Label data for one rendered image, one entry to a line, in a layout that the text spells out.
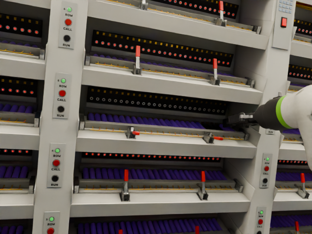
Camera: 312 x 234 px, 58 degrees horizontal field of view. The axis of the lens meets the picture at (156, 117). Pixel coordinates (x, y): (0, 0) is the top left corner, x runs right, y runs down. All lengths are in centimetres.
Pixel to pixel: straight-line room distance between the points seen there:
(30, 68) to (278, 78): 80
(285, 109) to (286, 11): 44
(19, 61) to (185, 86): 48
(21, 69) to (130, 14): 34
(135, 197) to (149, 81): 36
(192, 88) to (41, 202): 55
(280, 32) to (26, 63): 82
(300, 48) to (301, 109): 46
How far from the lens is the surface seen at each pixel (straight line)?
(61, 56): 81
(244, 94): 99
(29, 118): 88
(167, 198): 94
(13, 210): 87
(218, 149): 96
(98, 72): 81
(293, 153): 116
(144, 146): 85
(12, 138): 83
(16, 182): 91
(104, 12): 85
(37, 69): 82
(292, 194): 124
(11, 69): 83
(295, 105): 75
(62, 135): 81
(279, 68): 108
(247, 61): 114
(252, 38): 103
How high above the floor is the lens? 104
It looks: 2 degrees down
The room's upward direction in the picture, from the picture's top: 6 degrees clockwise
